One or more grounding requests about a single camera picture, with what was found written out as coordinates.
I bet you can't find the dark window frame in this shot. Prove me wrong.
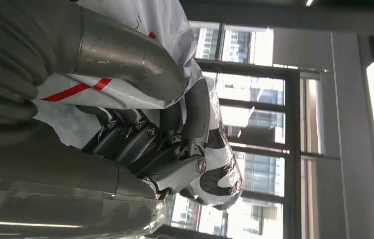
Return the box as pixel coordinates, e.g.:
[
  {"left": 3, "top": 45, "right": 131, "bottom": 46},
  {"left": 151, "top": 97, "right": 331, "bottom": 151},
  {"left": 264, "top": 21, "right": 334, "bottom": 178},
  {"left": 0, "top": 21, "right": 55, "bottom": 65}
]
[{"left": 180, "top": 19, "right": 327, "bottom": 239}]

